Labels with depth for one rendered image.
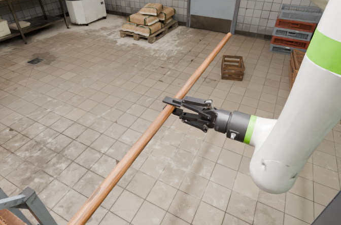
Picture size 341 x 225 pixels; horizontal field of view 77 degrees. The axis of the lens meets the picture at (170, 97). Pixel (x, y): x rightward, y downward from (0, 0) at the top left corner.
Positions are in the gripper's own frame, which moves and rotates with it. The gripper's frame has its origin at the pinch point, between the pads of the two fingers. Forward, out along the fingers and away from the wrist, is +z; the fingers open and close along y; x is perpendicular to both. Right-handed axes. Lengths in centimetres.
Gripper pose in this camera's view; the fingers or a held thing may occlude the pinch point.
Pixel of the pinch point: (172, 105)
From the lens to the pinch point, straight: 76.6
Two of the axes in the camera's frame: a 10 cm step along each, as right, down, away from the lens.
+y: 0.0, 8.1, 5.9
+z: -8.9, -2.6, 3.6
